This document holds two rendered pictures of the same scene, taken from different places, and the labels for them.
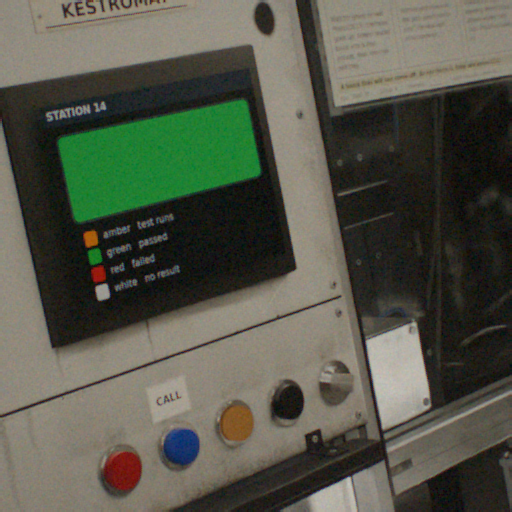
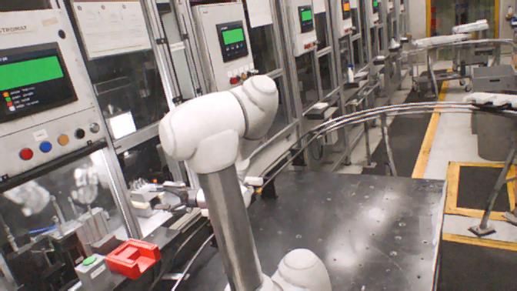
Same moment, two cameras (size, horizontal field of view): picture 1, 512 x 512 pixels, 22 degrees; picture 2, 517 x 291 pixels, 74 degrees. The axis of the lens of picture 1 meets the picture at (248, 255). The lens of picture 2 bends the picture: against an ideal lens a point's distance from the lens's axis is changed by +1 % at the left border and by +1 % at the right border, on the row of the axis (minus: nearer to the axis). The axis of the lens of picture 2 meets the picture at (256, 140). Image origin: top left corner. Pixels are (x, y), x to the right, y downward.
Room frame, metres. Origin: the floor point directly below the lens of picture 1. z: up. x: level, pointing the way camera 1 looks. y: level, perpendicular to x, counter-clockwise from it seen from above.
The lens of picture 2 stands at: (-0.18, -0.24, 1.66)
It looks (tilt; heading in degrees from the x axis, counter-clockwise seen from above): 18 degrees down; 343
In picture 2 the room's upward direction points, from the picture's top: 11 degrees counter-clockwise
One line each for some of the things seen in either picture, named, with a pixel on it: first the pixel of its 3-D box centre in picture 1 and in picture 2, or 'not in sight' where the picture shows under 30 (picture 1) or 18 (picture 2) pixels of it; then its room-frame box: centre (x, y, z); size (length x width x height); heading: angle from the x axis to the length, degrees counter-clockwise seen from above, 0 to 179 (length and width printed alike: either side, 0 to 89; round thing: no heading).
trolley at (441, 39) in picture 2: not in sight; (440, 63); (4.34, -5.03, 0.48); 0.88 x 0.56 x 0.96; 57
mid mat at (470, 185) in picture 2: not in sight; (481, 186); (1.76, -2.73, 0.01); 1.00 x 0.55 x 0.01; 129
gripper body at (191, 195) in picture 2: not in sight; (190, 198); (1.16, -0.31, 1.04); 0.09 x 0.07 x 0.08; 54
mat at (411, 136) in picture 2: not in sight; (420, 107); (3.91, -4.16, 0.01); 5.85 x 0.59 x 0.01; 129
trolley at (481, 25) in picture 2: not in sight; (470, 48); (4.83, -6.27, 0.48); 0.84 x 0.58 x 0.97; 137
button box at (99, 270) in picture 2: not in sight; (94, 275); (0.96, 0.07, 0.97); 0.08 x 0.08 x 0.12; 39
